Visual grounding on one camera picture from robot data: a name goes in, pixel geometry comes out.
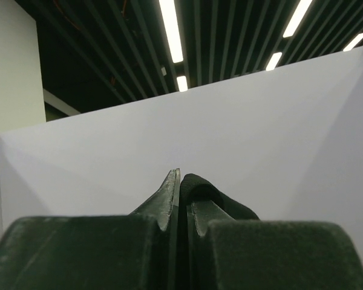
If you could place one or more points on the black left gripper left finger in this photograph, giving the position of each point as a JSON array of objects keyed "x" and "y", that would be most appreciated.
[{"x": 134, "y": 251}]

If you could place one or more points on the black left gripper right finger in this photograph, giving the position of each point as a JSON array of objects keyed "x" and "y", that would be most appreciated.
[{"x": 226, "y": 253}]

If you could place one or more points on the black gold-logo baseball cap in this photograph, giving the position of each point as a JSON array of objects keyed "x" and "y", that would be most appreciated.
[{"x": 196, "y": 188}]

